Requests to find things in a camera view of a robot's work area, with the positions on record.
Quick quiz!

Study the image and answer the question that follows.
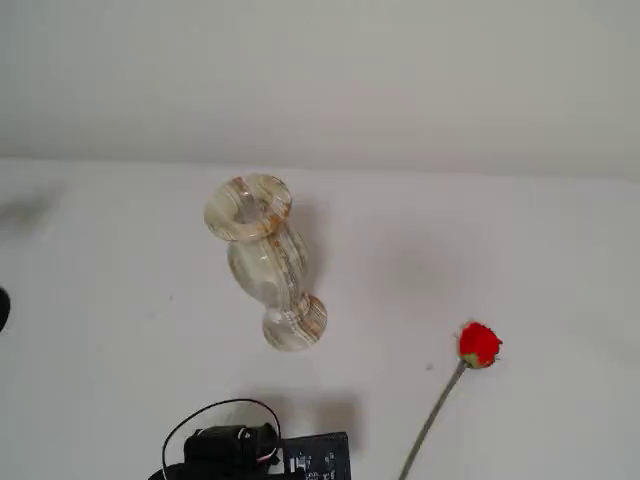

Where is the red rose with green stem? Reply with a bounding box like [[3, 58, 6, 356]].
[[397, 320, 504, 480]]

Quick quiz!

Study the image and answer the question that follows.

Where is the marbled onyx stone vase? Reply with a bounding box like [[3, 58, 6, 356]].
[[203, 172, 329, 353]]

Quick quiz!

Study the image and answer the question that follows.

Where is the black wrist camera board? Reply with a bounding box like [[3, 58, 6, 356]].
[[278, 431, 351, 480]]

